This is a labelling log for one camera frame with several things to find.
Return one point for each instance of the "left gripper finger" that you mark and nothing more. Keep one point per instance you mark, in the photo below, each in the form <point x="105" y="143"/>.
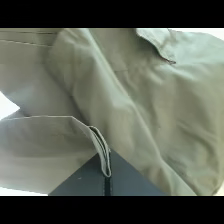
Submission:
<point x="83" y="181"/>

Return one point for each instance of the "olive green shirt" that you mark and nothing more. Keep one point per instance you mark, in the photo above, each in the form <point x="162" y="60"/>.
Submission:
<point x="133" y="100"/>

